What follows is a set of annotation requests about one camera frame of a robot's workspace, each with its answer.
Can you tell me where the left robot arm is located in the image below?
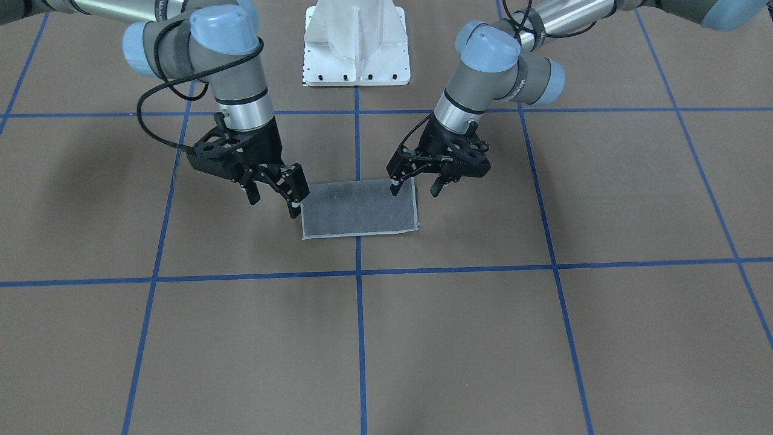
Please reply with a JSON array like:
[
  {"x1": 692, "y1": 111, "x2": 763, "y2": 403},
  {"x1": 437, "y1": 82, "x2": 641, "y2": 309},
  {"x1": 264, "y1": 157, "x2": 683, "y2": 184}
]
[{"x1": 386, "y1": 1, "x2": 771, "y2": 196}]

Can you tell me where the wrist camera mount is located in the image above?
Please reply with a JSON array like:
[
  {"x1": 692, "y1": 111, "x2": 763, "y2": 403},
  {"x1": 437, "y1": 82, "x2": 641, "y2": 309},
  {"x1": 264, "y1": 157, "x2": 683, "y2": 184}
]
[
  {"x1": 443, "y1": 121, "x2": 491, "y2": 179},
  {"x1": 185, "y1": 127, "x2": 251, "y2": 182}
]

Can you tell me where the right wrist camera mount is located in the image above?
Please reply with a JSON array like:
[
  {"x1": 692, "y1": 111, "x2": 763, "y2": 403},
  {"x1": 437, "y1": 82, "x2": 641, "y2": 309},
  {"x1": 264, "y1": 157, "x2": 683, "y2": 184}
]
[{"x1": 185, "y1": 127, "x2": 251, "y2": 182}]

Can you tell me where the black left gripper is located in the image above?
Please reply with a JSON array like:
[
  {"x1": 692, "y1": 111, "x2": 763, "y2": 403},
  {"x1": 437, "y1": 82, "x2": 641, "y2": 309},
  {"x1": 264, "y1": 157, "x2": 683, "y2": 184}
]
[{"x1": 386, "y1": 115, "x2": 472, "y2": 198}]

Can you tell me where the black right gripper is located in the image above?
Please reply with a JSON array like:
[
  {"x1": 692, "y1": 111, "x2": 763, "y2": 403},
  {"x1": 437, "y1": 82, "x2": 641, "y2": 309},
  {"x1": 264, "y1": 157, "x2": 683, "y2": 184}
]
[{"x1": 226, "y1": 117, "x2": 310, "y2": 219}]

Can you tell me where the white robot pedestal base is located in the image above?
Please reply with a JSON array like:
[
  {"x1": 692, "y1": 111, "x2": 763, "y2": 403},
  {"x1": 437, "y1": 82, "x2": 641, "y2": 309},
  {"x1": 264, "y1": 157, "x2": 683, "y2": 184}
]
[{"x1": 302, "y1": 1, "x2": 411, "y2": 86}]

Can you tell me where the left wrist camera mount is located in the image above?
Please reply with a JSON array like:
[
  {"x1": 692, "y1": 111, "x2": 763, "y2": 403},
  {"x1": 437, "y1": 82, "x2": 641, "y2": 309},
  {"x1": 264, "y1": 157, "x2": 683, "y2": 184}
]
[{"x1": 443, "y1": 121, "x2": 491, "y2": 179}]

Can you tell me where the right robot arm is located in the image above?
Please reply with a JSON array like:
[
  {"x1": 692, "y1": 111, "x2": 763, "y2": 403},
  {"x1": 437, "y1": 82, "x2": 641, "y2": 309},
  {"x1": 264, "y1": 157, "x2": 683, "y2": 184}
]
[{"x1": 2, "y1": 1, "x2": 309, "y2": 218}]

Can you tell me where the pink and grey towel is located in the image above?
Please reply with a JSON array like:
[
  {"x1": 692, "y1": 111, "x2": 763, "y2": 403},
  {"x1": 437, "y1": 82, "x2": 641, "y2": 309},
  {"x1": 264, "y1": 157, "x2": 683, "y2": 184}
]
[{"x1": 301, "y1": 179, "x2": 420, "y2": 240}]

